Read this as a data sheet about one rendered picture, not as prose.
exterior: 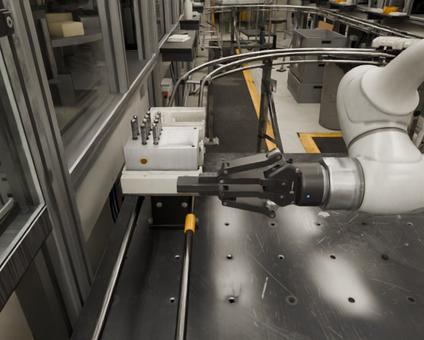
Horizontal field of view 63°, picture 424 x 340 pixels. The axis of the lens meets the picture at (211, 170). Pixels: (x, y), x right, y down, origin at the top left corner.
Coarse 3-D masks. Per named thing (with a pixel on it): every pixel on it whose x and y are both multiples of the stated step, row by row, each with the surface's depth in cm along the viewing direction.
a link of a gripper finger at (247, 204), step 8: (224, 200) 58; (232, 200) 59; (240, 200) 59; (248, 200) 60; (256, 200) 60; (240, 208) 59; (248, 208) 59; (256, 208) 59; (264, 208) 59; (272, 216) 60
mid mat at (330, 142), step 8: (304, 136) 288; (312, 136) 288; (320, 136) 288; (328, 136) 288; (336, 136) 288; (304, 144) 276; (312, 144) 274; (320, 144) 274; (328, 144) 274; (336, 144) 274; (344, 144) 274; (312, 152) 262; (320, 152) 261; (328, 152) 261; (336, 152) 261; (344, 152) 261
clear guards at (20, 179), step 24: (0, 48) 37; (0, 72) 37; (0, 96) 37; (0, 120) 37; (0, 144) 37; (24, 144) 42; (0, 168) 37; (24, 168) 42; (0, 192) 37; (24, 192) 42; (0, 216) 37; (24, 216) 42; (0, 240) 37; (0, 264) 37
